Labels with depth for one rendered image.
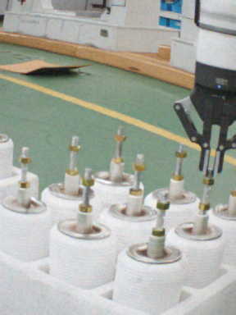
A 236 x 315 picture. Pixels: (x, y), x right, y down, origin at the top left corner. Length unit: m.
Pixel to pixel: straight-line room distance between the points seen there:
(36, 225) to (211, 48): 0.36
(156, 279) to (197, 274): 0.12
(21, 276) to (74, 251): 0.10
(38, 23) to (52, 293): 4.38
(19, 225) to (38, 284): 0.10
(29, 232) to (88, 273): 0.12
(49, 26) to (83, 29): 0.45
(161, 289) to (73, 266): 0.14
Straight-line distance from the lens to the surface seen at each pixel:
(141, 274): 0.90
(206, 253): 1.00
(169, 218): 1.14
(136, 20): 4.55
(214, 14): 0.94
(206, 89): 0.97
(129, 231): 1.05
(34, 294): 1.00
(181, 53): 3.99
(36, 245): 1.04
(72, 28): 4.85
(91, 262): 0.96
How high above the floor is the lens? 0.61
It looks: 14 degrees down
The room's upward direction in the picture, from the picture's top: 6 degrees clockwise
